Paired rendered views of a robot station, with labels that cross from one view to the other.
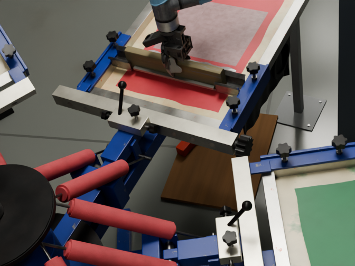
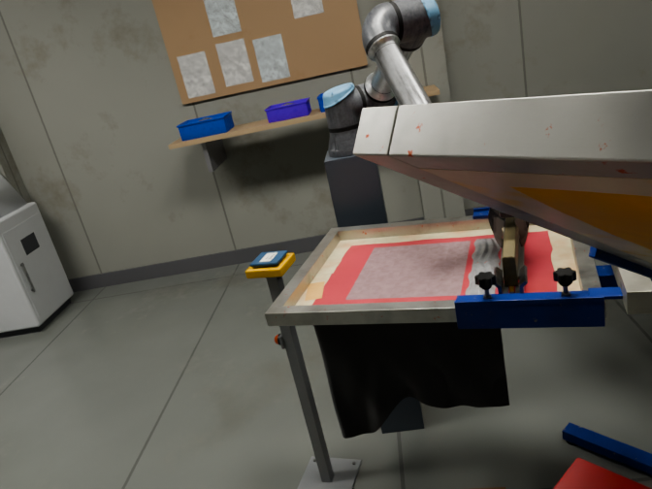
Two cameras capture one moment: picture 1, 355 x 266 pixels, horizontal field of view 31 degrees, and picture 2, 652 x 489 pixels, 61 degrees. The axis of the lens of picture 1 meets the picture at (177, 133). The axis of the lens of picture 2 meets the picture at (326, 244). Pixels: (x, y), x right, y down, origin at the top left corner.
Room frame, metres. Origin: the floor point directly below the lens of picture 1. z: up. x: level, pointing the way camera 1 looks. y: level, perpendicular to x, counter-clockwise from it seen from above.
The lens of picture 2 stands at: (2.48, 1.07, 1.62)
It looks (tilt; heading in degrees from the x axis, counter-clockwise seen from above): 21 degrees down; 253
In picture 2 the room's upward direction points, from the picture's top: 13 degrees counter-clockwise
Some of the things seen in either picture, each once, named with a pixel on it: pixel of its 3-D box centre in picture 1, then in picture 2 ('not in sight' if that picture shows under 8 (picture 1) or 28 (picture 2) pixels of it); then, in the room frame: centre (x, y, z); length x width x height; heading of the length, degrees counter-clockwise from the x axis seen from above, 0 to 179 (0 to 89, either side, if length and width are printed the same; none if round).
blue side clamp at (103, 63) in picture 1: (106, 65); (527, 308); (1.79, 0.18, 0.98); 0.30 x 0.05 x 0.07; 140
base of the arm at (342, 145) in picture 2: not in sight; (346, 138); (1.74, -0.79, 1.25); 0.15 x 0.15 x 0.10
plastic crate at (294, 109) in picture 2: not in sight; (288, 110); (1.38, -2.66, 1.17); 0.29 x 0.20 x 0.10; 155
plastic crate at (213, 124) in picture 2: not in sight; (207, 125); (1.91, -2.92, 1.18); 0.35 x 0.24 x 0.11; 155
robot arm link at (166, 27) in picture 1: (167, 20); not in sight; (1.63, -0.07, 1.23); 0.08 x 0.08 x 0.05
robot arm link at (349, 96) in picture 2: not in sight; (342, 105); (1.73, -0.79, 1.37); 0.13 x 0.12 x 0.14; 179
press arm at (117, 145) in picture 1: (123, 143); not in sight; (1.36, 0.17, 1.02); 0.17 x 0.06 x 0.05; 140
